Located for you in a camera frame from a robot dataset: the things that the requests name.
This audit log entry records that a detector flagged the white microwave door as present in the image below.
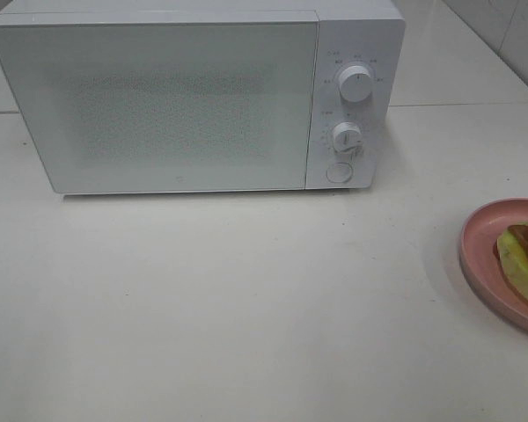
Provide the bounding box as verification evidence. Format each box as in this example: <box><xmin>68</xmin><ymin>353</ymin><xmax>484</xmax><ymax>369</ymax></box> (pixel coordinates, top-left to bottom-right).
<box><xmin>0</xmin><ymin>23</ymin><xmax>317</xmax><ymax>194</ymax></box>

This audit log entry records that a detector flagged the pink round plate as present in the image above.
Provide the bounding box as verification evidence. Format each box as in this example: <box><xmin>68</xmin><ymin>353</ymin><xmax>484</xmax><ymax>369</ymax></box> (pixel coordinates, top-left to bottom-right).
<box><xmin>458</xmin><ymin>198</ymin><xmax>528</xmax><ymax>332</ymax></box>

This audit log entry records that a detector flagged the toast sandwich with lettuce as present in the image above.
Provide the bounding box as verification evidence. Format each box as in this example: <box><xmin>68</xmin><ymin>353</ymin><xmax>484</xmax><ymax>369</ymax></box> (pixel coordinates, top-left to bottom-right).
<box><xmin>496</xmin><ymin>223</ymin><xmax>528</xmax><ymax>302</ymax></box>

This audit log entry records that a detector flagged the round white door button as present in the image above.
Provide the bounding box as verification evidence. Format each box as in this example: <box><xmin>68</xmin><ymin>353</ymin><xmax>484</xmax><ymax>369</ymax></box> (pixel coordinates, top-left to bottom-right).
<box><xmin>326</xmin><ymin>163</ymin><xmax>353</xmax><ymax>183</ymax></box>

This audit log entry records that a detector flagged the lower white timer knob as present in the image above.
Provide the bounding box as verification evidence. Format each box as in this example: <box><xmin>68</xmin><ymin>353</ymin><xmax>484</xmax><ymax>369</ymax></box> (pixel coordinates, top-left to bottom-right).
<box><xmin>332</xmin><ymin>122</ymin><xmax>363</xmax><ymax>154</ymax></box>

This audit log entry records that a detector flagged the upper white power knob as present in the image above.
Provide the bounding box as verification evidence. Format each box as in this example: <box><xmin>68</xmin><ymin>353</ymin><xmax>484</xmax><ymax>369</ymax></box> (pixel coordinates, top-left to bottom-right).
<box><xmin>337</xmin><ymin>63</ymin><xmax>373</xmax><ymax>103</ymax></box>

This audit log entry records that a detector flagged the white microwave oven body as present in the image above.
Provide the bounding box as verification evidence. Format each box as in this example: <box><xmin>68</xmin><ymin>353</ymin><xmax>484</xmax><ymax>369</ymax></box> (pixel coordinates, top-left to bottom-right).
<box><xmin>0</xmin><ymin>1</ymin><xmax>406</xmax><ymax>194</ymax></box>

